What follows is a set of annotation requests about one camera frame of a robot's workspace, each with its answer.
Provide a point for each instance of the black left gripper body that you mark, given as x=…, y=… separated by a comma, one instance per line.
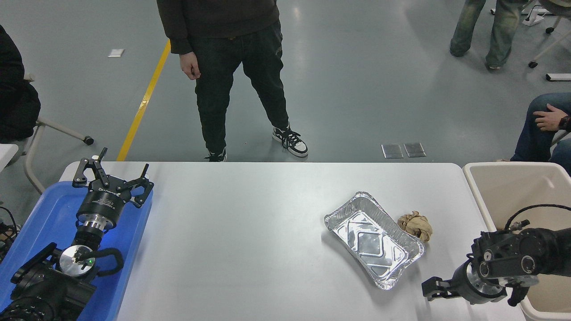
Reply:
x=103, y=203

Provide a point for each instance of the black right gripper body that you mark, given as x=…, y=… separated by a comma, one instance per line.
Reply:
x=461, y=283

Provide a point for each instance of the rectangular silver foil tray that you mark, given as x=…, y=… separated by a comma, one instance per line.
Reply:
x=372, y=240

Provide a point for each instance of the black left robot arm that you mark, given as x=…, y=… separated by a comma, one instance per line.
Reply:
x=49, y=290

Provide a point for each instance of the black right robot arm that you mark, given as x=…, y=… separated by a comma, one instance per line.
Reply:
x=535, y=249

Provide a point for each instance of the white floor plate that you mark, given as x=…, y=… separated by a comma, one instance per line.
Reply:
x=116, y=53

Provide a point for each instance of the metal floor plate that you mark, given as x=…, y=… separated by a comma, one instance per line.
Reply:
x=415, y=150
x=392, y=150

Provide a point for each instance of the person's right hand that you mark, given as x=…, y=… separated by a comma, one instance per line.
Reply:
x=192, y=66

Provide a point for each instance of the person's hand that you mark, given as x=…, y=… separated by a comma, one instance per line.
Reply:
x=549, y=119

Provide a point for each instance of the blue plastic tray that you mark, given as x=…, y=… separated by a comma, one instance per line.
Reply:
x=49, y=214

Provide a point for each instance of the crumpled tan paper ball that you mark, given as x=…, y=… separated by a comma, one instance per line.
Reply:
x=415, y=225

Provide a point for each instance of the white desk corner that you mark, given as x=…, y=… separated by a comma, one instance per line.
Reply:
x=6, y=156

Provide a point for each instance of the person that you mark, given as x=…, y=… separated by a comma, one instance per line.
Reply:
x=535, y=142
x=499, y=31
x=223, y=67
x=13, y=102

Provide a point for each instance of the large pale bin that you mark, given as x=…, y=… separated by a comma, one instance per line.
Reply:
x=513, y=187

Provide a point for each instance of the black wristwatch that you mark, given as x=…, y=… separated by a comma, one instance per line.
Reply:
x=564, y=123

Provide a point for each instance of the white bar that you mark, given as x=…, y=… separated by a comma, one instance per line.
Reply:
x=558, y=77

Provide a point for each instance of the wheeled office chair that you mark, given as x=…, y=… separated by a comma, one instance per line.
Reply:
x=553, y=42

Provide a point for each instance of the white power strip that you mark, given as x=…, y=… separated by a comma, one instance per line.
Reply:
x=533, y=19

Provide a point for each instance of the pale metal frame chair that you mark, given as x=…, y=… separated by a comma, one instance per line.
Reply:
x=33, y=147

